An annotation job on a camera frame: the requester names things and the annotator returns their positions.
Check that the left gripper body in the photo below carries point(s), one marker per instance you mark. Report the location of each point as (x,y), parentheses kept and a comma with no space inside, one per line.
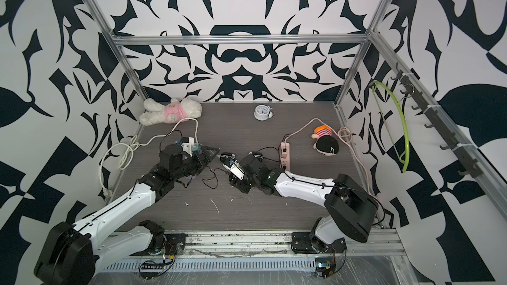
(193,165)

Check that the white pink plush toy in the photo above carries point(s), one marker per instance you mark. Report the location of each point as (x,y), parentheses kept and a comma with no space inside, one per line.
(177,110)

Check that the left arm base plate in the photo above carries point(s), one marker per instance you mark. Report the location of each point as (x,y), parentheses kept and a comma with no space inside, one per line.
(169,244)

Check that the black haired doll toy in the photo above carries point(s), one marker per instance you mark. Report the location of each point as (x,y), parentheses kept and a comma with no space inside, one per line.
(326,144)

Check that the pink power strip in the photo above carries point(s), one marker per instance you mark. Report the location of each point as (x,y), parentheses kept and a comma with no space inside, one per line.
(284,151)

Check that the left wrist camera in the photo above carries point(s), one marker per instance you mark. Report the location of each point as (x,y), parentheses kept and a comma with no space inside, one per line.
(189,145)

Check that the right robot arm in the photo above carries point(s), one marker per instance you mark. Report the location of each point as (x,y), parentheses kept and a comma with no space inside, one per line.
(351,209)

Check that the small white alarm clock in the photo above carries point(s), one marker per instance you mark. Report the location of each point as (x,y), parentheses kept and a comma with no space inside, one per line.
(263,112)

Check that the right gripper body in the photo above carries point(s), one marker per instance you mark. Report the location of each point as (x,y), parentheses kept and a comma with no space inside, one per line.
(242,185)

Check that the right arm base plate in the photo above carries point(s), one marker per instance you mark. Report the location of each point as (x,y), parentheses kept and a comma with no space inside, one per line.
(307,243)

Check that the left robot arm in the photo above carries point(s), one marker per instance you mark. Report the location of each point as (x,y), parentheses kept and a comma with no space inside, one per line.
(75,253)

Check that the black shaver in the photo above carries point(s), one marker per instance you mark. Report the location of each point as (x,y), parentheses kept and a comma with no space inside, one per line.
(257,155)
(225,156)

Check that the black hook rack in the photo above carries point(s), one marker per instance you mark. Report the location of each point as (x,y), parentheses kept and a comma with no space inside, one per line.
(439,120)

